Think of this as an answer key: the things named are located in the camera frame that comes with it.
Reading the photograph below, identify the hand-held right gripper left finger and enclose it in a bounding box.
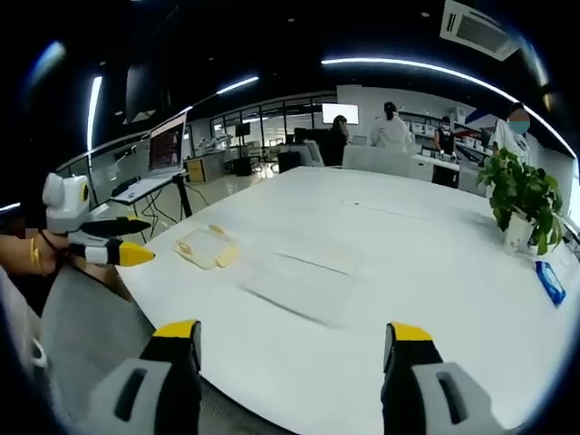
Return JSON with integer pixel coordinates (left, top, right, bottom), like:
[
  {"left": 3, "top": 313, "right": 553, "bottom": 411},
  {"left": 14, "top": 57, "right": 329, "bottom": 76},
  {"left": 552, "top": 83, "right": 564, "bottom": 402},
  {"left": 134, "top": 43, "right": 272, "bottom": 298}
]
[{"left": 88, "top": 319, "right": 203, "bottom": 435}]

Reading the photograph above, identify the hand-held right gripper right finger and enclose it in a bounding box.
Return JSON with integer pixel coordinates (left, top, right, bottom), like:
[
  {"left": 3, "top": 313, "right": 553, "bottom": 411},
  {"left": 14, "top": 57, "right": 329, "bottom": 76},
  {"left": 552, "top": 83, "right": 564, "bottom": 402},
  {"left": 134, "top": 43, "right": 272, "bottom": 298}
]
[{"left": 380, "top": 321, "right": 505, "bottom": 435}]

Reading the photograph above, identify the person's left hand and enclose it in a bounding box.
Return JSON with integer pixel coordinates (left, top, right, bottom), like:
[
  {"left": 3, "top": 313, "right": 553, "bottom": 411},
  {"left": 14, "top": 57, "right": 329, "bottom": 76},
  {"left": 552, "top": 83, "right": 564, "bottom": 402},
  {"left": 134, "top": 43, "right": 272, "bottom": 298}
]
[{"left": 41, "top": 232, "right": 71, "bottom": 275}]

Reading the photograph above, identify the black tripod stand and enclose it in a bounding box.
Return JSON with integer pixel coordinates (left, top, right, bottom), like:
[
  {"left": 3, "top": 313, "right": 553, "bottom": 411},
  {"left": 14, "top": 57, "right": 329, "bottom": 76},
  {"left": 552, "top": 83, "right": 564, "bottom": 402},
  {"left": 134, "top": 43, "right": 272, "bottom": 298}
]
[{"left": 170, "top": 173, "right": 195, "bottom": 219}]

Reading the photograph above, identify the open laptop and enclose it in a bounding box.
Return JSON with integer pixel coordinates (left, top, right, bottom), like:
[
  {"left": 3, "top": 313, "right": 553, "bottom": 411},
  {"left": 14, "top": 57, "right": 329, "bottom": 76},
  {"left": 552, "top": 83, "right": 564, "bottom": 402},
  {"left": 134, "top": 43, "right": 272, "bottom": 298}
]
[{"left": 110, "top": 111, "right": 189, "bottom": 203}]

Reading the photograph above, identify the yellow drawer cabinet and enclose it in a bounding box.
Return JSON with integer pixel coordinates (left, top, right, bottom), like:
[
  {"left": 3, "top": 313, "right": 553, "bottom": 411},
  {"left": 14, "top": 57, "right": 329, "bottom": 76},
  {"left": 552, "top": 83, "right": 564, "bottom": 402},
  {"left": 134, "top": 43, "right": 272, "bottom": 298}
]
[{"left": 182, "top": 157, "right": 210, "bottom": 185}]

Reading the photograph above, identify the person's white clothing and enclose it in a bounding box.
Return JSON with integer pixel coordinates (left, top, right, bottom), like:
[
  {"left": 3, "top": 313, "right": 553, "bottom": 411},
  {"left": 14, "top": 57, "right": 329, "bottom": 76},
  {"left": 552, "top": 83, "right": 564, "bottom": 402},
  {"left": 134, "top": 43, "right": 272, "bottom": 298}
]
[{"left": 0, "top": 266, "right": 49, "bottom": 395}]

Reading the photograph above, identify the blue wipes packet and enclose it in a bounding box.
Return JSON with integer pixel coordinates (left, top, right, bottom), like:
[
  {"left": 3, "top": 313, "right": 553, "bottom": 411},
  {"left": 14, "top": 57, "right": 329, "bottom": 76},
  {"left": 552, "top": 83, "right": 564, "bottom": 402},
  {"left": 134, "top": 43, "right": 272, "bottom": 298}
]
[{"left": 534, "top": 259, "right": 567, "bottom": 308}]

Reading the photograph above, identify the short ceiling light strip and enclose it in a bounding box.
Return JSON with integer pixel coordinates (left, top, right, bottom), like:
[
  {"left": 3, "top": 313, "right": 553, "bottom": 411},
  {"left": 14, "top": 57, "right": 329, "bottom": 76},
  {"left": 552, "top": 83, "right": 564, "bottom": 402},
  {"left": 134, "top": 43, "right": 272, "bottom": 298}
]
[{"left": 215, "top": 75, "right": 260, "bottom": 96}]

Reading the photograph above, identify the green potted plant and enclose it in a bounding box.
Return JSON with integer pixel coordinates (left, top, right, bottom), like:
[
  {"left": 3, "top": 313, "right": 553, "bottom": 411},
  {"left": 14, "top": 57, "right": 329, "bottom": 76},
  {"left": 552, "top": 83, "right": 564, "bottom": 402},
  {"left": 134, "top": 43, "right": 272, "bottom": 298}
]
[{"left": 475, "top": 147, "right": 566, "bottom": 257}]

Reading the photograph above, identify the long ceiling light strip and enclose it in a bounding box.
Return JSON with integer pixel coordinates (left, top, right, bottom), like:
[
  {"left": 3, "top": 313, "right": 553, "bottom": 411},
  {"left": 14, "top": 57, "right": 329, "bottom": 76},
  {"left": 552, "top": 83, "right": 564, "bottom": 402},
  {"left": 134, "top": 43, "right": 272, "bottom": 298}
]
[{"left": 320, "top": 56, "right": 573, "bottom": 158}]

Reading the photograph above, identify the ceiling air conditioner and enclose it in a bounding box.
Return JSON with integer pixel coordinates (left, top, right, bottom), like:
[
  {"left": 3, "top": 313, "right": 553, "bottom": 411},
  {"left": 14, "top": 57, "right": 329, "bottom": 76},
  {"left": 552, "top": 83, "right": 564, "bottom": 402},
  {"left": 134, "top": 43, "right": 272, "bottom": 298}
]
[{"left": 439, "top": 0, "right": 521, "bottom": 63}]

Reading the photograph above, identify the gold bracelet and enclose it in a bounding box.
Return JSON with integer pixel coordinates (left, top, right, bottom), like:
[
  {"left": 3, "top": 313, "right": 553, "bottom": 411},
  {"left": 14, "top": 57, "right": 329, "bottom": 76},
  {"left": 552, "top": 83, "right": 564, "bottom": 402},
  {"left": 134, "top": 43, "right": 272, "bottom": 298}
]
[{"left": 28, "top": 237, "right": 45, "bottom": 274}]

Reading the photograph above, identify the white table cable flap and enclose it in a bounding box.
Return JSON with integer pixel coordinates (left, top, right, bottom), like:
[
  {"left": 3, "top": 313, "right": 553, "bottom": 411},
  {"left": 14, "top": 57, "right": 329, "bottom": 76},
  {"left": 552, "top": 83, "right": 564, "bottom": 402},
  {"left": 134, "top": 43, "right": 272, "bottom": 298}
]
[{"left": 238, "top": 246, "right": 364, "bottom": 326}]

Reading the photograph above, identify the white wall screen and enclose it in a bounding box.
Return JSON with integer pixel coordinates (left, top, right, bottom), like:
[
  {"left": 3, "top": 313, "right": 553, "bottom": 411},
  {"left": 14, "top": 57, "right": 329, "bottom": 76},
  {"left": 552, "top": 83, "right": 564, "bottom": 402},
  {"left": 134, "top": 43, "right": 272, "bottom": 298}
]
[{"left": 321, "top": 102, "right": 361, "bottom": 127}]

